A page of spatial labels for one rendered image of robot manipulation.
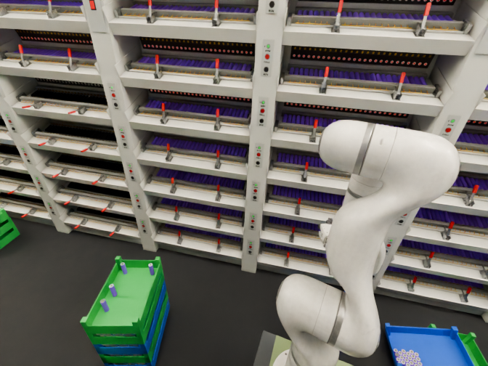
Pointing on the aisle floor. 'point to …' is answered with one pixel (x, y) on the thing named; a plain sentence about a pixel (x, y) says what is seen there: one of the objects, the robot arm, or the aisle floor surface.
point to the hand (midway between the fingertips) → (330, 223)
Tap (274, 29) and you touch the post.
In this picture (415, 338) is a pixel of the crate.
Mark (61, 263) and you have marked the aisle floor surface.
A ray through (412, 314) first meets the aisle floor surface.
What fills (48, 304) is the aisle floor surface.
